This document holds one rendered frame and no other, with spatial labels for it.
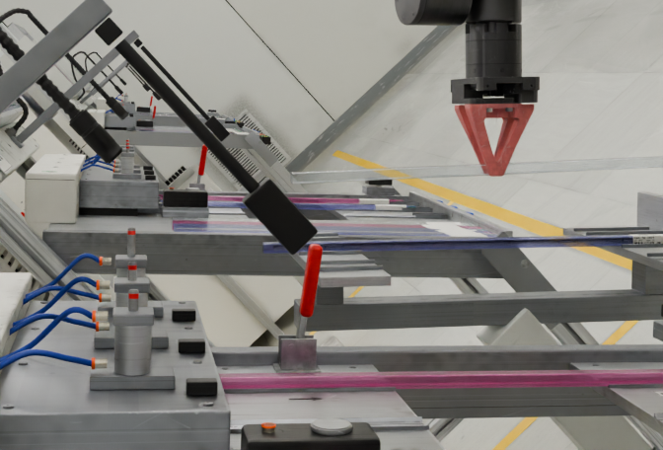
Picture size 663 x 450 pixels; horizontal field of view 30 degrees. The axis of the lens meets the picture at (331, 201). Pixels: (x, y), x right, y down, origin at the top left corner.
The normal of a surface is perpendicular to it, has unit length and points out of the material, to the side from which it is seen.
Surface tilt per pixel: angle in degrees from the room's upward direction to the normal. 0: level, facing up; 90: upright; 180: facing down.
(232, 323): 90
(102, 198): 90
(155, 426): 90
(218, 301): 90
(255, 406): 44
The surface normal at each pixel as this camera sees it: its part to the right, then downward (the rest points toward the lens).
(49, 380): 0.03, -0.99
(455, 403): 0.17, 0.10
